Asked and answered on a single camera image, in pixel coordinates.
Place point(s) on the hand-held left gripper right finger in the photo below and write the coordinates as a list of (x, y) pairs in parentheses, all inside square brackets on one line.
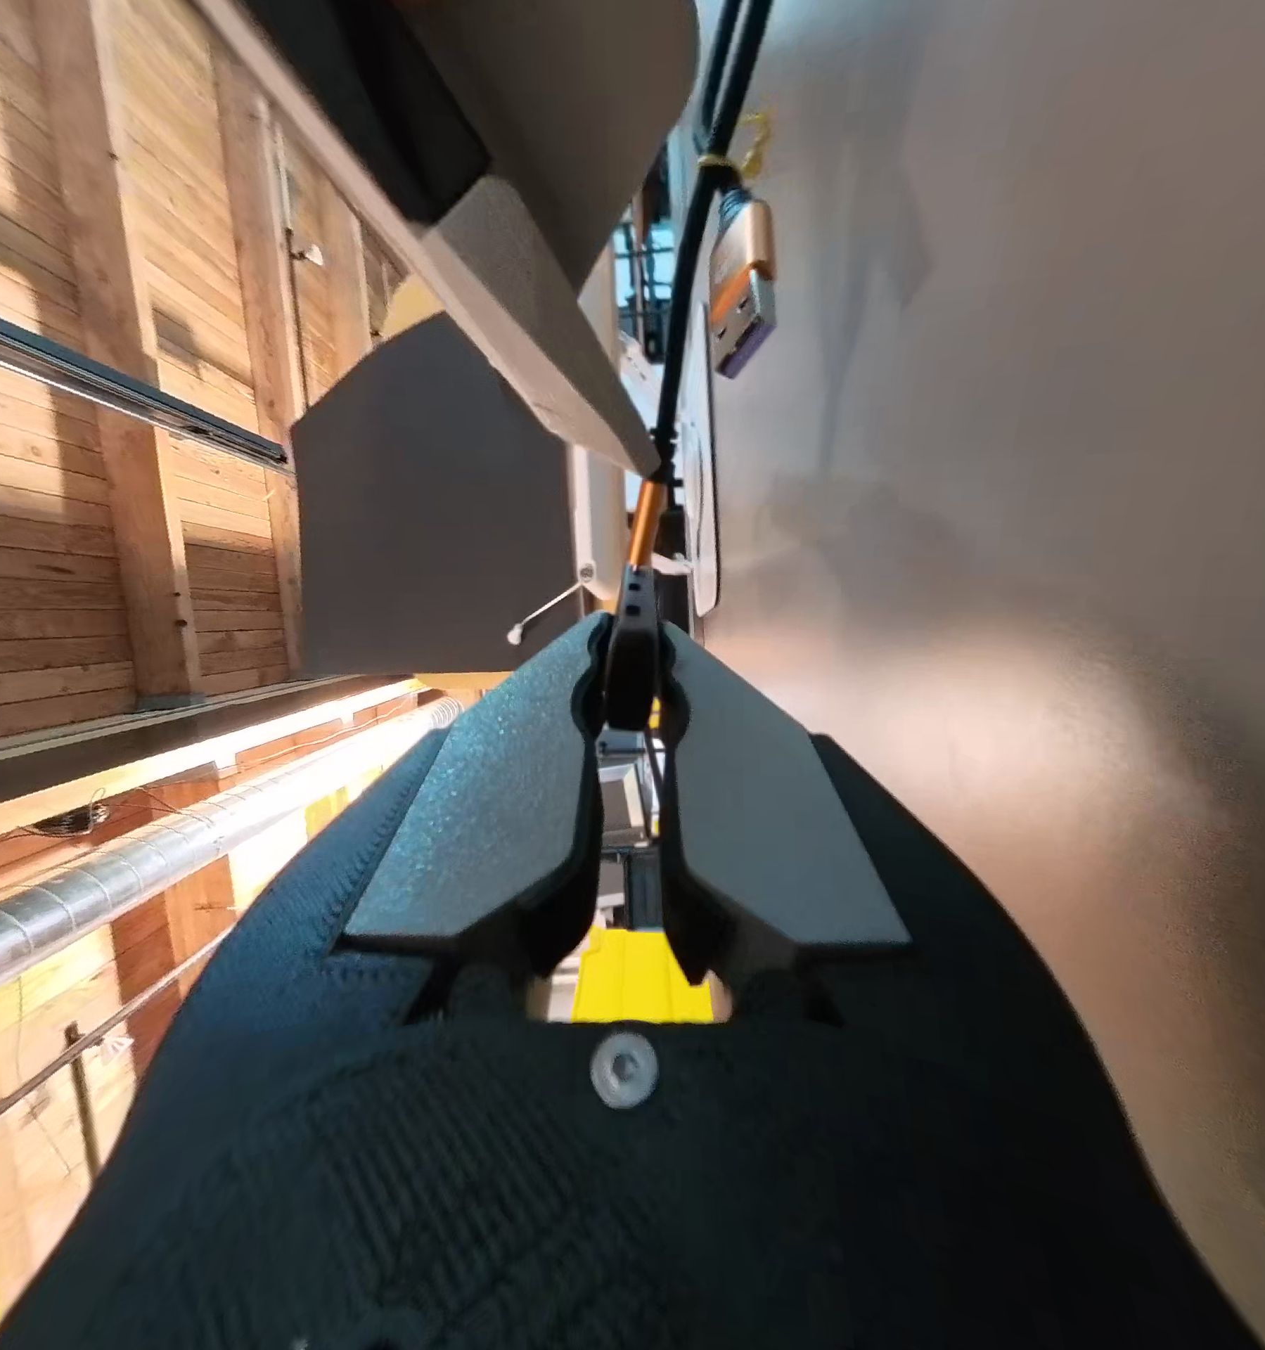
[(777, 833)]

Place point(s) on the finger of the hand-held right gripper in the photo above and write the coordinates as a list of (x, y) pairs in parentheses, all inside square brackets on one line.
[(589, 83), (528, 315)]

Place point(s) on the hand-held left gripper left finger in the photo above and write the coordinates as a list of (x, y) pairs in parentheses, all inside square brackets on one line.
[(475, 833)]

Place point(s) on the yellow twist tie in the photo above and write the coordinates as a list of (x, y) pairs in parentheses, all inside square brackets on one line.
[(754, 141)]

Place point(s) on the yellow plastic box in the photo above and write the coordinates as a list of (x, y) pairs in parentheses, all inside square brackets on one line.
[(634, 980)]

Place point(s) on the grey flat panel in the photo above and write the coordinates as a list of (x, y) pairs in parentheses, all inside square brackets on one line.
[(430, 526)]

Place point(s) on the silver ventilation duct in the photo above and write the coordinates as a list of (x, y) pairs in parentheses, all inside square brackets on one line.
[(115, 873)]

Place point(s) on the black ceiling rail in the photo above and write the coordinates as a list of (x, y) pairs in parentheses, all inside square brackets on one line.
[(115, 386)]

